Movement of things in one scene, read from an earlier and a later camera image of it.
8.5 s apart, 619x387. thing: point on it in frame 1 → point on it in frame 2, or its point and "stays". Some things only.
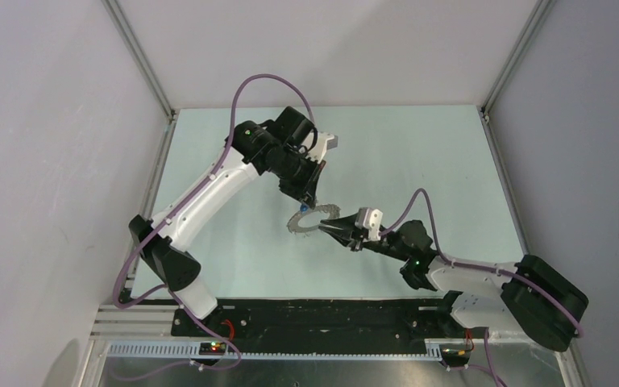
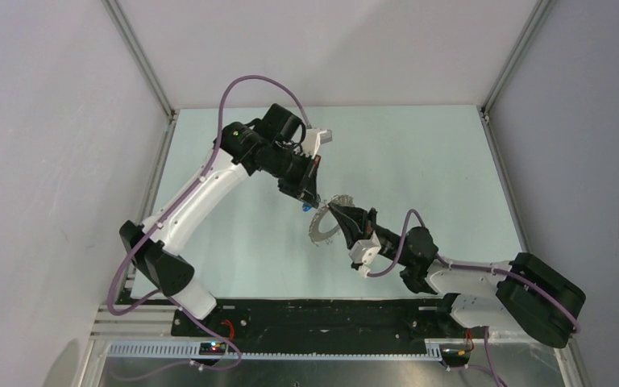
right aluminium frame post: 510,67 stays
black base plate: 235,322 stays
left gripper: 306,189 stays
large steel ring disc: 293,226 → 327,236
